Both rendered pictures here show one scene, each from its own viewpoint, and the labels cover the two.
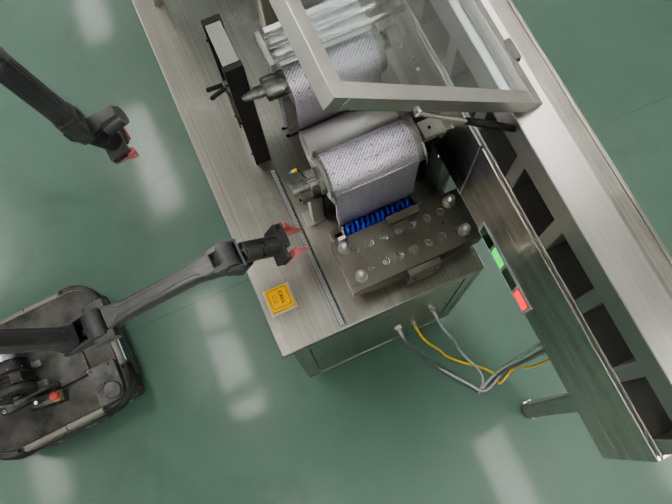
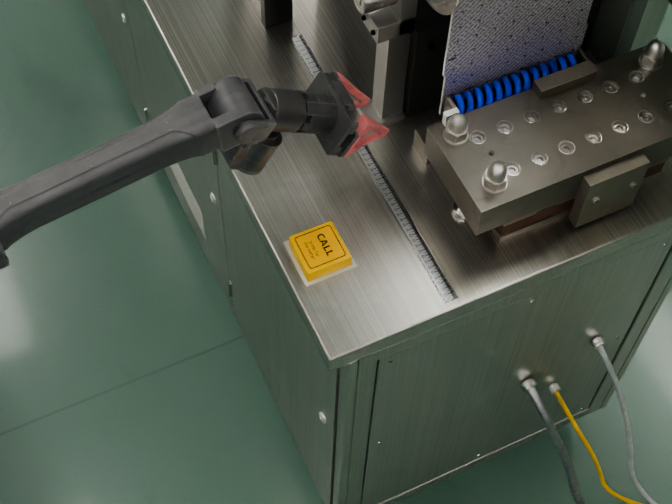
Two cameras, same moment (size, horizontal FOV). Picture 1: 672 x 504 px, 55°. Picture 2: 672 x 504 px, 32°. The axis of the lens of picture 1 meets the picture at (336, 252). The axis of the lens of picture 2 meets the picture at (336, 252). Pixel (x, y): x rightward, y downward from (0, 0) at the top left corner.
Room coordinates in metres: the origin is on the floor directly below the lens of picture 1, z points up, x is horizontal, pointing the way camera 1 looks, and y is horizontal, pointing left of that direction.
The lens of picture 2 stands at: (-0.44, 0.29, 2.36)
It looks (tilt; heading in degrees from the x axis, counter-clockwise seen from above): 59 degrees down; 351
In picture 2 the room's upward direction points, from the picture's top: 2 degrees clockwise
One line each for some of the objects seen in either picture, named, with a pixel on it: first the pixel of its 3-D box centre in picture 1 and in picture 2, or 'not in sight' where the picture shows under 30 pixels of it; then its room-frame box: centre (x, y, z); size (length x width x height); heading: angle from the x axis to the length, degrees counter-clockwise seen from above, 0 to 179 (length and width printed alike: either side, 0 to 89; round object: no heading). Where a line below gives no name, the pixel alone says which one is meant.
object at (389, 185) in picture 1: (376, 191); (525, 4); (0.63, -0.12, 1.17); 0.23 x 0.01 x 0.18; 108
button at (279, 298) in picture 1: (279, 298); (320, 250); (0.42, 0.18, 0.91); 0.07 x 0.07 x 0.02; 18
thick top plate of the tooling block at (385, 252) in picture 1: (405, 242); (572, 134); (0.53, -0.20, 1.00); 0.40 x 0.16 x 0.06; 108
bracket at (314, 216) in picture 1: (310, 200); (384, 50); (0.67, 0.06, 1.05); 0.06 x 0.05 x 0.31; 108
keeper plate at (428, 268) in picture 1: (423, 272); (609, 192); (0.45, -0.24, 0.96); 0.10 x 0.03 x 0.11; 108
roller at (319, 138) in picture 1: (349, 134); not in sight; (0.80, -0.07, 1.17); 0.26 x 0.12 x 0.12; 108
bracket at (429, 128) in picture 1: (431, 127); not in sight; (0.74, -0.27, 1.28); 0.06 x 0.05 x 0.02; 108
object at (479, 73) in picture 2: (376, 208); (512, 68); (0.63, -0.13, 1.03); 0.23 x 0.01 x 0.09; 108
